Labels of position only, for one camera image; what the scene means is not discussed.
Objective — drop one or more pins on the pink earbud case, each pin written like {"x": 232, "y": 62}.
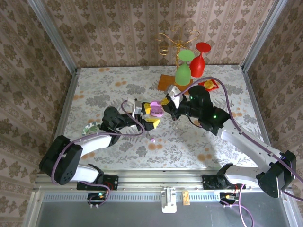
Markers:
{"x": 157, "y": 111}

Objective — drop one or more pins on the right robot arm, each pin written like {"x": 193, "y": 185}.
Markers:
{"x": 248, "y": 142}

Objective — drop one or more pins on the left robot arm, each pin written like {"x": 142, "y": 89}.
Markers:
{"x": 64, "y": 160}

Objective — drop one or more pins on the wooden rack base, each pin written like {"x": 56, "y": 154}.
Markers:
{"x": 165, "y": 81}

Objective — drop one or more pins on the red snack packet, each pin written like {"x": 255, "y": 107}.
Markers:
{"x": 209, "y": 84}

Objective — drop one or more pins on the small green patterned plate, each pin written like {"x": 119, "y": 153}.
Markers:
{"x": 89, "y": 128}

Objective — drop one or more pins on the green wine glass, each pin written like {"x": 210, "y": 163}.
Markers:
{"x": 182, "y": 73}

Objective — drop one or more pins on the red wine glass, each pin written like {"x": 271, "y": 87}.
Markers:
{"x": 197, "y": 66}

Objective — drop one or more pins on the small controller board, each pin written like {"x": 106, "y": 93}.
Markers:
{"x": 97, "y": 196}
{"x": 227, "y": 196}

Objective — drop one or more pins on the yellow tag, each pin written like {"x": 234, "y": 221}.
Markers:
{"x": 186, "y": 198}

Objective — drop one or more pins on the grey metal tray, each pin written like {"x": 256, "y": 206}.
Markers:
{"x": 142, "y": 217}

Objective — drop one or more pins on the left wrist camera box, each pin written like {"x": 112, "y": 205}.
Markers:
{"x": 136, "y": 107}

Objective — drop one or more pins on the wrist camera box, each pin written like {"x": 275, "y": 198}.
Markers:
{"x": 174, "y": 92}
{"x": 136, "y": 107}

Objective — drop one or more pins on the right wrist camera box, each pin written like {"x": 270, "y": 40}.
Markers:
{"x": 174, "y": 92}

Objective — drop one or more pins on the aluminium side rail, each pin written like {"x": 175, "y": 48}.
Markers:
{"x": 259, "y": 118}
{"x": 69, "y": 94}

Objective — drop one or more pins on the aluminium mounting rail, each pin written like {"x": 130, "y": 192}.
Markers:
{"x": 161, "y": 179}

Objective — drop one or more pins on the white latch bracket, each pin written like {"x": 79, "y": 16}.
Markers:
{"x": 169, "y": 203}

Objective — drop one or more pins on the aluminium frame post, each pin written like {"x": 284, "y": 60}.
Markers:
{"x": 52, "y": 33}
{"x": 263, "y": 33}

